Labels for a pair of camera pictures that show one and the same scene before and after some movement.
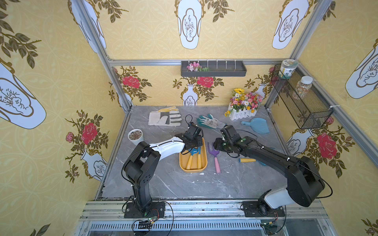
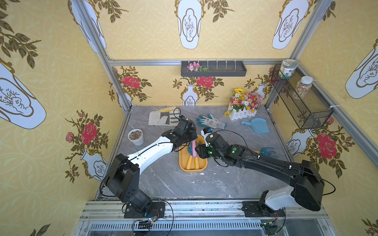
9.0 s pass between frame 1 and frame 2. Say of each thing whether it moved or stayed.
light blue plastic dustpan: stayed
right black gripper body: moved
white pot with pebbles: stayed
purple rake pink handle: moved
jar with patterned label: stayed
